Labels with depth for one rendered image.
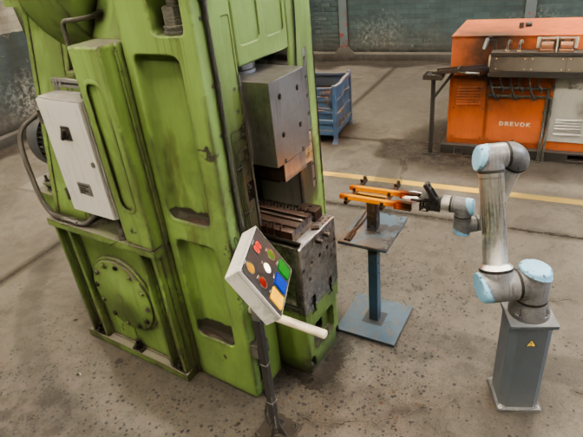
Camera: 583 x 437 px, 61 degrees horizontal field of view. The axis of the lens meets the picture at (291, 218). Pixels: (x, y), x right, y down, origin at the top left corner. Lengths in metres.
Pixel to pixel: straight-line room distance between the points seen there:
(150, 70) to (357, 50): 8.16
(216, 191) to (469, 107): 3.95
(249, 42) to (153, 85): 0.47
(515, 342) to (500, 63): 3.35
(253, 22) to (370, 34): 7.86
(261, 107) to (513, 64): 3.58
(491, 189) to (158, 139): 1.55
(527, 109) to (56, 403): 4.88
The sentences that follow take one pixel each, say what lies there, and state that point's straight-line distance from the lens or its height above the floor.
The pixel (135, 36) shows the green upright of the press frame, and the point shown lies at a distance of 2.30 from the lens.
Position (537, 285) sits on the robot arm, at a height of 0.82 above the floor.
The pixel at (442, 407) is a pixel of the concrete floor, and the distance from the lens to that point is 3.02.
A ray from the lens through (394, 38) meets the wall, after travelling 10.05.
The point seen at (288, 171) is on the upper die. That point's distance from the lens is 2.42.
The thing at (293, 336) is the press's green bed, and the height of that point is 0.27.
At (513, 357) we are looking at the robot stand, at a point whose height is 0.38.
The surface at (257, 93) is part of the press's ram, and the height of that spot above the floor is 1.72.
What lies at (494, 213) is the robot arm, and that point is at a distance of 2.42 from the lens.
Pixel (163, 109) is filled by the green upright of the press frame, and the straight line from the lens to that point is 2.39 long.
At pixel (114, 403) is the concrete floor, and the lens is 3.33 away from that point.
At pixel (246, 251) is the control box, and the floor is 1.20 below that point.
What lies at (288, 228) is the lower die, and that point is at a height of 0.98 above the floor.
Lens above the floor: 2.31
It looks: 30 degrees down
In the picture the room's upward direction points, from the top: 6 degrees counter-clockwise
